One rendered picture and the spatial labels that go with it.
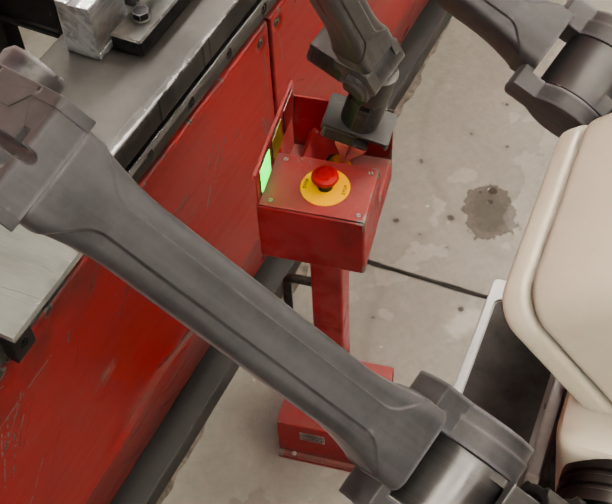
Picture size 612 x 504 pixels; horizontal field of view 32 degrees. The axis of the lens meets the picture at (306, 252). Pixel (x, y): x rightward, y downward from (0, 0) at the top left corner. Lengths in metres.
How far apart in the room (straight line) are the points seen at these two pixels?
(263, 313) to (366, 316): 1.70
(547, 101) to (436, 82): 1.86
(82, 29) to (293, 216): 0.41
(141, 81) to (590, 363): 0.96
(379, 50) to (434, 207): 1.20
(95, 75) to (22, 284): 0.49
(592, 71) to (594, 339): 0.32
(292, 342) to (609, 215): 0.24
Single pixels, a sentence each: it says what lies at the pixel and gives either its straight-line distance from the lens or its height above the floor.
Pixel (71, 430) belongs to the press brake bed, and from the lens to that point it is 1.67.
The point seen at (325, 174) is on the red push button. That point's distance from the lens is 1.50.
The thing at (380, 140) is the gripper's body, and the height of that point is 0.82.
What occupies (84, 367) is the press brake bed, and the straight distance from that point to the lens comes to 1.62.
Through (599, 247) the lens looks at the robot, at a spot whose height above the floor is 1.36.
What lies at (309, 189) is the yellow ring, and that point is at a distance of 1.52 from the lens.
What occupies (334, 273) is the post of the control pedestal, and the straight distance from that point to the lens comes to 1.71.
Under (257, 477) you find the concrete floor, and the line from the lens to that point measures 2.14.
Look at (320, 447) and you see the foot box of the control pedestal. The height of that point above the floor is 0.05.
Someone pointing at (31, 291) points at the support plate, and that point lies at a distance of 1.19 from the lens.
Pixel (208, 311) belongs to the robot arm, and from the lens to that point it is 0.62.
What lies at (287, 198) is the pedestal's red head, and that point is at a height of 0.78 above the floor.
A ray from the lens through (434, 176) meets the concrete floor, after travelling 2.60.
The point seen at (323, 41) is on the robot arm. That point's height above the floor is 0.96.
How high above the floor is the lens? 1.92
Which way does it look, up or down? 52 degrees down
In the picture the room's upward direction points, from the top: 3 degrees counter-clockwise
